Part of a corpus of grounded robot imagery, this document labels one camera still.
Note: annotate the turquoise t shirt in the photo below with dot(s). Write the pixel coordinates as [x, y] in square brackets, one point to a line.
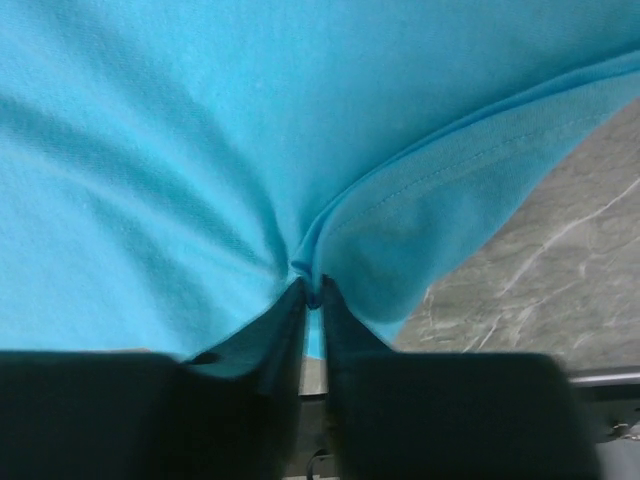
[169, 168]

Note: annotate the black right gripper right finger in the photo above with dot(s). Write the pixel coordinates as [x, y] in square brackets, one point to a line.
[397, 415]

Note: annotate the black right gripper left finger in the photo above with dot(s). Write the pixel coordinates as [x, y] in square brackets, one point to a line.
[231, 412]

